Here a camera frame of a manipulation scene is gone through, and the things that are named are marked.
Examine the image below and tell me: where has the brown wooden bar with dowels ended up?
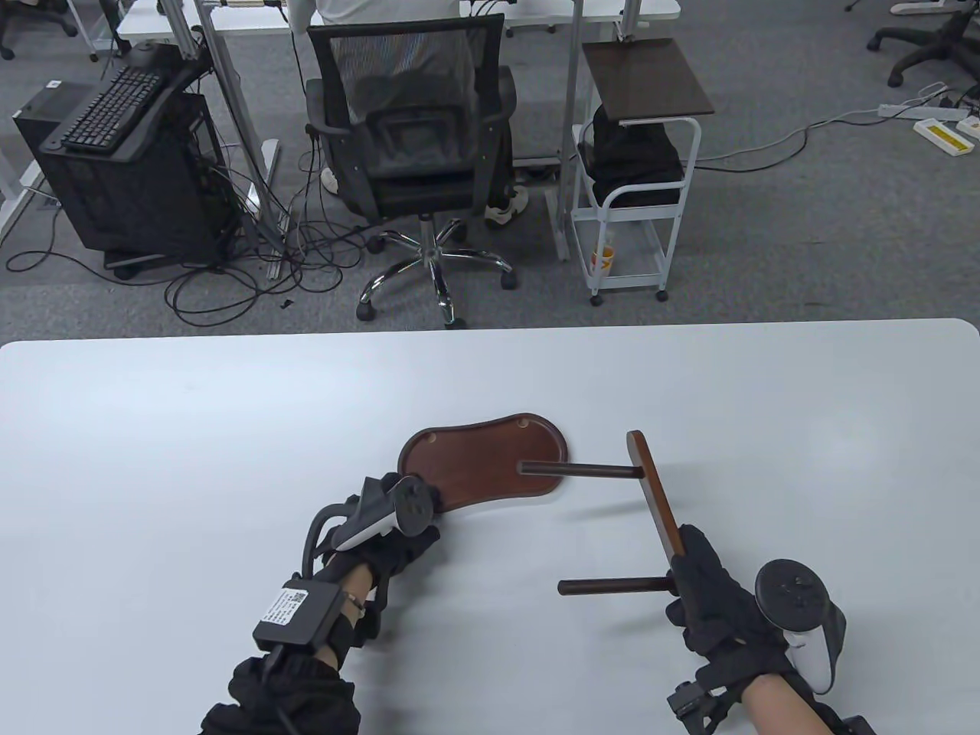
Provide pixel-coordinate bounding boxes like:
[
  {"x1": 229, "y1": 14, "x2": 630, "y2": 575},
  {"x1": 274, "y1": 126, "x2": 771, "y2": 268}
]
[{"x1": 519, "y1": 430, "x2": 687, "y2": 600}]

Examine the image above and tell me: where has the black mesh office chair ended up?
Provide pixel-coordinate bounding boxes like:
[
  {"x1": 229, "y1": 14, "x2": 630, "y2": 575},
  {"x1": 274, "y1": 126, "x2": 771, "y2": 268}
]
[{"x1": 305, "y1": 14, "x2": 529, "y2": 330}]

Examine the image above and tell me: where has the white metal rolling cart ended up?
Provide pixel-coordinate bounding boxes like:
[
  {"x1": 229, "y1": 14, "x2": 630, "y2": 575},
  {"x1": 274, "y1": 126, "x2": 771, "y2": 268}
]
[{"x1": 570, "y1": 115, "x2": 703, "y2": 308}]

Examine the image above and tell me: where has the white floor cable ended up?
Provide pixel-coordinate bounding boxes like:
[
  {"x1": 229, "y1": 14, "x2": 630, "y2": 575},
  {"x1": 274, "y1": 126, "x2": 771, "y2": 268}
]
[{"x1": 695, "y1": 83, "x2": 954, "y2": 165}]

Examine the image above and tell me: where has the person's right forearm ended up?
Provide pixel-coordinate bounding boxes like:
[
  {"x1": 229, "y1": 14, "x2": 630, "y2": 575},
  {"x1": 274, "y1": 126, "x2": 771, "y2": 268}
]
[{"x1": 739, "y1": 670, "x2": 843, "y2": 735}]

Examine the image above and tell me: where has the tangle of black floor cables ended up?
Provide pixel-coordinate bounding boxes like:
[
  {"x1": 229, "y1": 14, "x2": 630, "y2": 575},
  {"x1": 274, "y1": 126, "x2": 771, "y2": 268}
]
[{"x1": 6, "y1": 172, "x2": 370, "y2": 324}]

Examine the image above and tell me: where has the black computer tower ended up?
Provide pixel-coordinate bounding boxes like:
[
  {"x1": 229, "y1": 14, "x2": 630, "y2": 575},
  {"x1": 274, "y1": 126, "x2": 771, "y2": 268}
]
[{"x1": 14, "y1": 80, "x2": 240, "y2": 267}]

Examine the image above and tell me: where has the dark brown wooden cart top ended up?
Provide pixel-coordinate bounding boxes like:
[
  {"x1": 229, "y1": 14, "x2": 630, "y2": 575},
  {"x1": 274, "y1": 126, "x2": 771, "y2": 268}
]
[{"x1": 582, "y1": 37, "x2": 715, "y2": 121}]

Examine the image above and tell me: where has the black white left hand controller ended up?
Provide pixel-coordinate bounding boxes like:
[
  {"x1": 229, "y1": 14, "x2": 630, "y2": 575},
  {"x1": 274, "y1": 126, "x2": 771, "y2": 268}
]
[{"x1": 306, "y1": 475, "x2": 436, "y2": 573}]

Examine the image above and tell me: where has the person's right hand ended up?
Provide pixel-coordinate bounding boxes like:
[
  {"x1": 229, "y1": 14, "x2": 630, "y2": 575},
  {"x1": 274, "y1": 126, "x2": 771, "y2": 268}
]
[{"x1": 665, "y1": 524, "x2": 797, "y2": 676}]

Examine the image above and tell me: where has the black white right hand controller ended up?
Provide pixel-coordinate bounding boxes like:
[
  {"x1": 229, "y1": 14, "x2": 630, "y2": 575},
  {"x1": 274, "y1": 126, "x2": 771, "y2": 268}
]
[{"x1": 754, "y1": 559, "x2": 849, "y2": 696}]

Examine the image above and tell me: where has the black keyboard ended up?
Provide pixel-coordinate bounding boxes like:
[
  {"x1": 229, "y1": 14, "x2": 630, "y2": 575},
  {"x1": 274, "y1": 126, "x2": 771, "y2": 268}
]
[{"x1": 61, "y1": 65, "x2": 174, "y2": 154}]

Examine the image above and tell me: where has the black office chair base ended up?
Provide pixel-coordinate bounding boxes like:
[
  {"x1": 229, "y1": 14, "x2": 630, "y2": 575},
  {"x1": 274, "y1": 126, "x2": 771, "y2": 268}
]
[
  {"x1": 867, "y1": 0, "x2": 980, "y2": 89},
  {"x1": 0, "y1": 0, "x2": 79, "y2": 61}
]

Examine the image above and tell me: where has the white power strip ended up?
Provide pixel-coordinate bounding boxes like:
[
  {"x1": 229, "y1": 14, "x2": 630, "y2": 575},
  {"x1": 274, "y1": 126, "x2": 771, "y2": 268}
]
[{"x1": 879, "y1": 100, "x2": 970, "y2": 123}]

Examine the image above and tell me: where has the person's left hand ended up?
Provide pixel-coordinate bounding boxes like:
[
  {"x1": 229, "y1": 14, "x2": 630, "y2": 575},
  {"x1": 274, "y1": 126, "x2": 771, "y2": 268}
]
[{"x1": 329, "y1": 475, "x2": 446, "y2": 607}]

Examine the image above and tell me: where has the person's left forearm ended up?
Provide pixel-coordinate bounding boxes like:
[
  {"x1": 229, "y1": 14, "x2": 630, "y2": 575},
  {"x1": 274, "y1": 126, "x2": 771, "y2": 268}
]
[{"x1": 201, "y1": 559, "x2": 384, "y2": 735}]

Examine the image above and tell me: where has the white desk with metal legs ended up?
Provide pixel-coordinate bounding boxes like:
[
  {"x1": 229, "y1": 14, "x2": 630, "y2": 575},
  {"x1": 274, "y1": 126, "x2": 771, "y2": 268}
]
[{"x1": 119, "y1": 0, "x2": 682, "y2": 280}]

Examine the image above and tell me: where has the black white hand controller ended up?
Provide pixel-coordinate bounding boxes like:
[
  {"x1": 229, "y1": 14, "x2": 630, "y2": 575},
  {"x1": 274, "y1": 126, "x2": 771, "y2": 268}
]
[
  {"x1": 306, "y1": 475, "x2": 436, "y2": 573},
  {"x1": 754, "y1": 559, "x2": 849, "y2": 696}
]

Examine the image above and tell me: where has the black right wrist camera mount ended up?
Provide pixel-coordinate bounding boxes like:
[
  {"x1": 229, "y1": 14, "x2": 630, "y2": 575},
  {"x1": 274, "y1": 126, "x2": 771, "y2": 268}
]
[{"x1": 665, "y1": 681, "x2": 736, "y2": 735}]

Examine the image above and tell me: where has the black bag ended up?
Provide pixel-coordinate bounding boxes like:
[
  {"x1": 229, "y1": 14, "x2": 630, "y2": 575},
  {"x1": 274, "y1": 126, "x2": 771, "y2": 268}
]
[{"x1": 580, "y1": 103, "x2": 684, "y2": 209}]

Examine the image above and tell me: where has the brown kidney-shaped wooden base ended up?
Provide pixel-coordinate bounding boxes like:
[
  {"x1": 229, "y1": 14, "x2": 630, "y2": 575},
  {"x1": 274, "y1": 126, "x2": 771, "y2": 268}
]
[{"x1": 397, "y1": 413, "x2": 570, "y2": 514}]

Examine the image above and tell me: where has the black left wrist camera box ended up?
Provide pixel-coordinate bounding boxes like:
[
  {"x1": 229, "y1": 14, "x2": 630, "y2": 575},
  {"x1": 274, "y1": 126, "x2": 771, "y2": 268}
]
[{"x1": 253, "y1": 580, "x2": 345, "y2": 652}]

